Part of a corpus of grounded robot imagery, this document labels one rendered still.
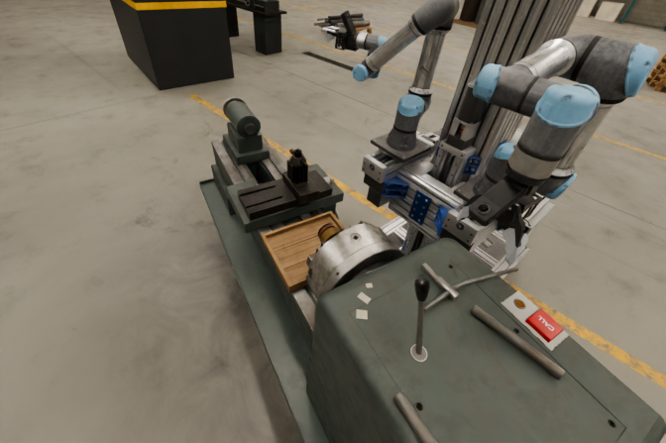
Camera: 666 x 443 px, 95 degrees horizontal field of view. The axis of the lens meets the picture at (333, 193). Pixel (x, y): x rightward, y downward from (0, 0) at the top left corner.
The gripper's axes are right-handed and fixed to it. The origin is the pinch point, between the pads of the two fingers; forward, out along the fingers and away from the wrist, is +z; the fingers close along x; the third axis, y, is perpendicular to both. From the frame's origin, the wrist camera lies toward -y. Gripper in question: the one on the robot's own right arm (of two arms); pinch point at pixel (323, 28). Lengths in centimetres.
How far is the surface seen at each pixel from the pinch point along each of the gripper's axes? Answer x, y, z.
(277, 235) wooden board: -87, 58, -25
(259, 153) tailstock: -42, 61, 21
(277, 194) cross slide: -71, 52, -15
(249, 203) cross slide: -83, 50, -8
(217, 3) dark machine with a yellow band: 216, 78, 304
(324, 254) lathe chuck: -103, 25, -60
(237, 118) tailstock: -43, 40, 31
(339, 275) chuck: -107, 25, -67
